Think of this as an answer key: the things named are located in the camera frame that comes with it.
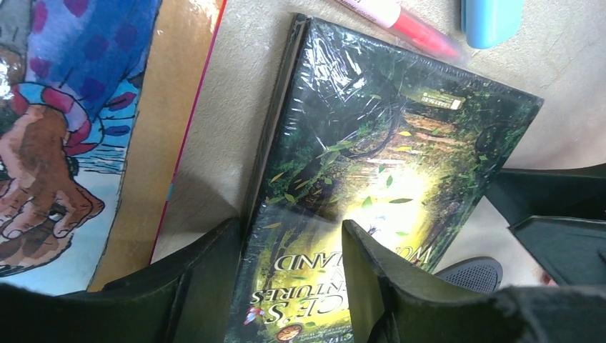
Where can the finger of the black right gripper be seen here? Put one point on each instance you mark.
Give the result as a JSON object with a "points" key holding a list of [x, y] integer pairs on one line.
{"points": [[558, 216]]}

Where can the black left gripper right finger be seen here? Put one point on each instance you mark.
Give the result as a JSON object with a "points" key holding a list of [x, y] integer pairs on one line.
{"points": [[392, 300]]}

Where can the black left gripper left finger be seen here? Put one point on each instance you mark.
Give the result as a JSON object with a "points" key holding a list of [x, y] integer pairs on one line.
{"points": [[184, 297]]}

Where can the green wonderland book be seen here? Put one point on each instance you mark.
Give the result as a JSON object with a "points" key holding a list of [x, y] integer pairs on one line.
{"points": [[363, 130]]}

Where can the blue highlighter marker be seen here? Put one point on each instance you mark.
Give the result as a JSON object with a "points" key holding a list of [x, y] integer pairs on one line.
{"points": [[487, 23]]}

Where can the blue orange picture book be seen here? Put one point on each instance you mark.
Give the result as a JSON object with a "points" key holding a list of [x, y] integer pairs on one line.
{"points": [[97, 98]]}

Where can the red pen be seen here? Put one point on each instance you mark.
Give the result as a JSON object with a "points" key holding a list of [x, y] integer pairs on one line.
{"points": [[392, 17]]}

